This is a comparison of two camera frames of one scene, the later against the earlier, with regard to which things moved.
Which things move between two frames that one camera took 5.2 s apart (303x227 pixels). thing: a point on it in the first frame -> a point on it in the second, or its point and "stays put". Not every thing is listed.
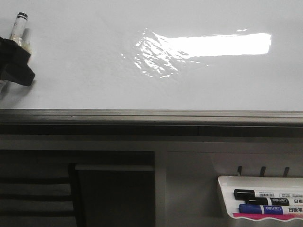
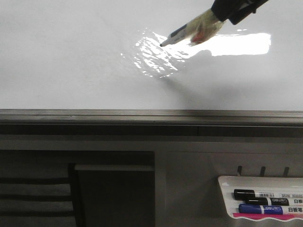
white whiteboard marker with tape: (22, 34) -> (196, 31)
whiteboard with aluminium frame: (158, 63) stays put
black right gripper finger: (20, 73) -> (248, 8)
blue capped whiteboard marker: (254, 208) stays put
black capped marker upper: (241, 194) stays put
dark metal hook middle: (262, 171) stays put
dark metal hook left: (239, 170) stays put
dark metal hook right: (285, 174) stays put
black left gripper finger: (12, 53) -> (224, 9)
